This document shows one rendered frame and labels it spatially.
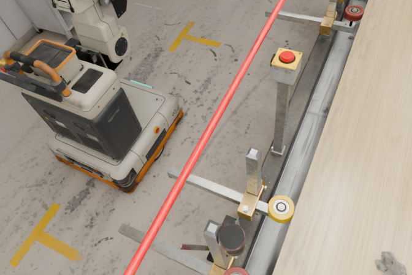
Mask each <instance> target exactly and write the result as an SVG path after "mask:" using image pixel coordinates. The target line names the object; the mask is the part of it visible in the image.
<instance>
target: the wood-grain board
mask: <svg viewBox="0 0 412 275"><path fill-rule="evenodd" d="M382 251H391V252H393V253H394V254H395V257H396V258H397V261H398V262H399V263H401V264H403V265H405V267H406V271H407V274H408V275H412V0H368V2H367V5H366V8H365V10H364V14H363V16H362V19H361V22H360V25H359V28H358V30H357V34H356V36H355V39H354V42H353V45H352V48H351V51H350V53H349V56H348V60H347V62H346V65H345V68H344V71H343V74H342V76H341V79H340V82H339V85H338V88H337V91H336V93H335V97H334V100H333V102H332V105H331V108H330V111H329V114H328V117H327V119H326V123H325V125H324V128H323V130H322V134H321V137H320V139H319V143H318V145H317V148H316V151H315V154H314V157H313V160H312V162H311V165H310V169H309V171H308V174H307V177H306V180H305V183H304V185H303V188H302V191H301V194H300V197H299V200H298V202H297V206H296V209H295V211H294V214H293V217H292V220H291V223H290V225H289V228H288V232H287V234H286V237H285V239H284V243H283V246H282V248H281V251H280V254H279V257H278V260H277V263H276V265H275V269H274V271H273V274H272V275H382V274H381V273H380V272H379V271H378V269H377V267H376V265H375V261H374V260H376V259H381V252H382Z"/></svg>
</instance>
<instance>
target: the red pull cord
mask: <svg viewBox="0 0 412 275"><path fill-rule="evenodd" d="M284 2H285V0H278V2H277V4H276V6H275V8H274V9H273V11H272V13H271V14H270V16H269V18H268V20H267V22H266V24H265V25H264V27H263V29H262V31H261V32H260V34H259V36H258V37H257V39H256V41H255V43H254V45H253V46H252V48H251V50H250V52H249V53H248V55H247V57H246V59H245V60H244V62H243V64H242V66H241V68H240V69H239V71H238V73H237V74H236V76H235V78H234V80H233V82H232V83H231V85H230V87H229V89H228V90H227V92H226V94H225V96H224V97H223V99H222V101H221V103H220V105H219V106H218V108H217V110H216V111H215V114H214V115H213V117H212V119H211V120H210V122H209V124H208V126H207V128H206V129H205V131H204V133H203V134H202V136H201V138H200V140H199V142H198V143H197V145H196V147H195V148H194V151H193V152H192V154H191V156H190V157H189V159H188V161H187V163H186V165H185V166H184V168H183V170H182V171H181V173H180V175H179V177H178V179H177V180H176V182H175V184H174V186H173V188H172V189H171V191H170V192H169V194H168V196H167V198H166V200H165V202H164V203H163V205H162V206H161V209H160V210H159V212H158V214H157V216H156V217H155V219H154V221H153V223H152V224H151V226H150V228H149V229H148V231H147V234H146V235H145V237H144V239H143V240H142V242H141V243H140V246H139V247H138V249H137V251H136V253H135V254H134V256H133V258H132V260H131V261H130V263H129V265H128V267H127V268H126V270H125V272H124V274H123V275H135V273H136V271H137V269H138V268H139V266H140V264H141V262H142V260H143V258H144V256H145V255H146V253H147V251H148V249H149V248H150V246H151V244H152V242H153V240H154V238H155V237H156V235H157V233H158V231H159V229H160V228H161V225H162V224H163V222H164V220H165V219H166V217H167V215H168V213H169V211H170V209H171V207H172V206H173V204H174V202H175V200H176V199H177V197H178V195H179V193H180V191H181V189H182V188H183V186H184V184H185V182H186V180H187V179H188V176H189V175H190V173H191V171H192V170H193V168H194V166H195V164H196V162H197V160H198V158H199V157H200V155H201V153H202V151H203V150H204V148H205V146H206V144H207V142H208V140H209V139H210V137H211V135H212V133H213V131H214V129H215V127H216V126H217V124H218V122H219V120H220V119H221V117H222V115H223V113H224V111H225V109H226V108H227V106H228V104H229V102H230V101H231V99H232V96H233V95H234V93H235V91H236V90H237V88H238V86H239V84H240V82H241V80H242V78H243V77H244V75H245V73H246V71H247V70H248V68H249V66H250V64H251V62H252V60H253V59H254V57H255V55H256V53H257V52H258V49H259V47H260V46H261V44H262V42H263V41H264V39H265V37H266V35H267V33H268V31H269V29H270V28H271V26H272V24H273V22H274V21H275V19H276V17H277V15H278V13H279V11H280V10H281V8H282V6H283V4H284Z"/></svg>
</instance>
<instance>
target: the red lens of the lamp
mask: <svg viewBox="0 0 412 275"><path fill-rule="evenodd" d="M227 225H236V226H238V227H240V228H241V229H242V231H243V234H244V241H243V244H242V245H241V246H240V247H239V248H237V249H227V248H225V247H224V246H223V245H222V244H221V242H220V239H219V235H220V232H221V230H222V229H223V228H224V227H225V226H227ZM221 230H220V231H219V234H218V241H219V244H220V246H221V248H222V249H223V250H224V251H225V252H227V253H229V254H236V253H238V252H240V251H241V250H242V249H243V248H244V247H245V243H246V236H245V232H244V230H243V228H242V227H241V226H239V225H237V224H226V225H224V226H223V227H222V228H221Z"/></svg>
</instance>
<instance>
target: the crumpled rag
mask: <svg viewBox="0 0 412 275"><path fill-rule="evenodd" d="M374 261H375V265H376V267H377V269H378V271H379V272H380V273H381V274H382V275H408V274H407V271H406V267H405V265H403V264H401V263H399V262H398V261H397V258H396V257H395V254H394V253H393V252H391V251H382V252H381V259H376V260H374Z"/></svg>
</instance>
